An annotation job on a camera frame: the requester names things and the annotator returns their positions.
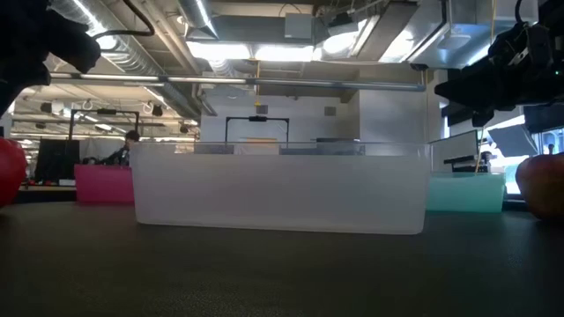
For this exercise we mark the dark hanging panel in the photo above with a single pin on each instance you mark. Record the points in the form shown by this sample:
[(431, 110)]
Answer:
[(544, 119)]

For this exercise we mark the grey wall vent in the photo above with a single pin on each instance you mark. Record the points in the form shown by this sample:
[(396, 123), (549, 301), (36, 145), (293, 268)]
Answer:
[(330, 111), (262, 109)]

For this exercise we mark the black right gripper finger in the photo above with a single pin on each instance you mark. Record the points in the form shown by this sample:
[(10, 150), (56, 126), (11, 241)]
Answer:
[(480, 90), (482, 118)]

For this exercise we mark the clear plastic bin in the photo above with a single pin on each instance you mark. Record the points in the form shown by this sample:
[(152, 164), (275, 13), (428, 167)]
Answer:
[(282, 193)]

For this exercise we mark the silver spiral duct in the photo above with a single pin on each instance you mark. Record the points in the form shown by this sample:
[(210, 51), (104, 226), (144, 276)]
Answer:
[(128, 53)]

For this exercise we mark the black monitor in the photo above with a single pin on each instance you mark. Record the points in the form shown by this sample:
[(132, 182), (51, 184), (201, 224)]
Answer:
[(57, 158)]

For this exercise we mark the red yellow apple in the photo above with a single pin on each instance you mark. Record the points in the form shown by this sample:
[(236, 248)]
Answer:
[(544, 185)]

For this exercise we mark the person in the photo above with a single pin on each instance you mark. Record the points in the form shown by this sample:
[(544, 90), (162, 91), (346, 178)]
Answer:
[(131, 136)]

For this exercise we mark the grey ceiling box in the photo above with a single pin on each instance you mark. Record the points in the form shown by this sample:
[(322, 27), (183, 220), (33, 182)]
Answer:
[(299, 25)]

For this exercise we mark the grey horizontal rail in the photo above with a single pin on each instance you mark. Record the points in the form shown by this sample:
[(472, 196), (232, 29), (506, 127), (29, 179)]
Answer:
[(264, 82)]

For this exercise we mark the grey trapezoid shade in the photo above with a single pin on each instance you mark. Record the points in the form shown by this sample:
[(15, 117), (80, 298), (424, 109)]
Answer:
[(513, 141)]

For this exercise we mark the ceiling light panel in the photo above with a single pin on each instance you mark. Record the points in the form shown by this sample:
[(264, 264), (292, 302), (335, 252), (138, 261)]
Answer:
[(264, 53)]

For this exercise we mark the black gantry frame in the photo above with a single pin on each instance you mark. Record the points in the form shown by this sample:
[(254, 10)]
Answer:
[(257, 118)]

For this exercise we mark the red bell pepper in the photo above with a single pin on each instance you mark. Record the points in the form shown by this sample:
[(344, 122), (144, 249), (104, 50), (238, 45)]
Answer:
[(9, 171)]

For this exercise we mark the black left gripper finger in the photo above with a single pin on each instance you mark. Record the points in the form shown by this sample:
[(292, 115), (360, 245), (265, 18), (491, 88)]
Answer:
[(72, 46), (17, 83)]

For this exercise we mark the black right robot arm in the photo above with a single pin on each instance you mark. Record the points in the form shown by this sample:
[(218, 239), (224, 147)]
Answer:
[(553, 17)]

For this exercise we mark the teal plastic bin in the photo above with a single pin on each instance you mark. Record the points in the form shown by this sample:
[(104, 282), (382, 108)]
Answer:
[(467, 193)]

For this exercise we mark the grey backed monitor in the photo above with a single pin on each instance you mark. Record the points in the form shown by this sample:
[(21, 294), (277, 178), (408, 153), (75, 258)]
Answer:
[(454, 147)]

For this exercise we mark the pink plastic bin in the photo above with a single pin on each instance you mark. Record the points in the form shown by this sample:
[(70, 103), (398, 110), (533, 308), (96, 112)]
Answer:
[(103, 185)]

